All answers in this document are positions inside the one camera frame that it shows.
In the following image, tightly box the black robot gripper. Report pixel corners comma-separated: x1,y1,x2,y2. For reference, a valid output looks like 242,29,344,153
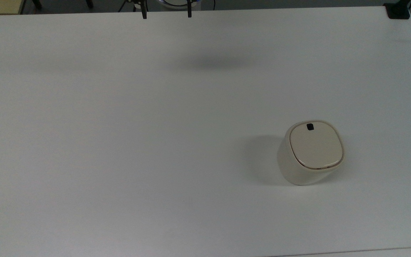
131,0,193,20

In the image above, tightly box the cream trash bin lid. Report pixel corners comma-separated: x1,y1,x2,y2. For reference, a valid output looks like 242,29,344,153
289,121,344,169

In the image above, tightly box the cream white cup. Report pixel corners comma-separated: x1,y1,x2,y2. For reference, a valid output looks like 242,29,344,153
276,120,345,186

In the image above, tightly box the black table clamp mount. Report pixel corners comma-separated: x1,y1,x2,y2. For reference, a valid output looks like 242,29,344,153
384,0,411,20

